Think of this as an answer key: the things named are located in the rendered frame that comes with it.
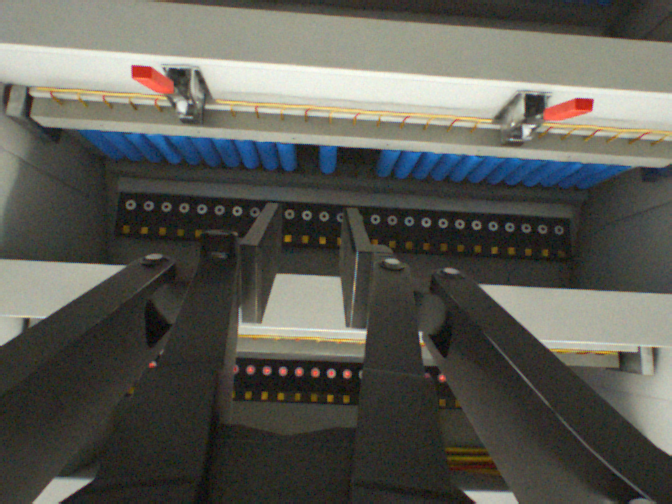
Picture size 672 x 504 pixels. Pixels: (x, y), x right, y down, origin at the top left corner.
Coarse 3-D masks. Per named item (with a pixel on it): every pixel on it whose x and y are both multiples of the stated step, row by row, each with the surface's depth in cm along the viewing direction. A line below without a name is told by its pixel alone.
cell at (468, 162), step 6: (468, 156) 38; (474, 156) 37; (480, 156) 37; (462, 162) 40; (468, 162) 39; (474, 162) 38; (456, 168) 41; (462, 168) 40; (468, 168) 40; (450, 174) 43; (456, 174) 42; (462, 174) 41; (456, 180) 43
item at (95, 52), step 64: (0, 0) 28; (64, 0) 28; (128, 0) 29; (0, 64) 30; (64, 64) 29; (128, 64) 29; (192, 64) 29; (256, 64) 28; (320, 64) 29; (384, 64) 29; (448, 64) 29; (512, 64) 29; (576, 64) 30; (640, 64) 30; (0, 128) 32; (64, 128) 40; (640, 128) 34; (128, 192) 46; (192, 192) 46; (256, 192) 46; (320, 192) 47; (640, 192) 41
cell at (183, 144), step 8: (168, 136) 36; (176, 136) 36; (184, 136) 37; (176, 144) 37; (184, 144) 38; (192, 144) 39; (184, 152) 39; (192, 152) 40; (192, 160) 41; (200, 160) 42
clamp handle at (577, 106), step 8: (560, 104) 26; (568, 104) 25; (576, 104) 24; (584, 104) 24; (592, 104) 24; (544, 112) 27; (552, 112) 26; (560, 112) 25; (568, 112) 25; (576, 112) 25; (584, 112) 24; (528, 120) 30; (536, 120) 29; (544, 120) 29; (552, 120) 27; (560, 120) 27; (520, 128) 31; (528, 128) 31; (528, 136) 31
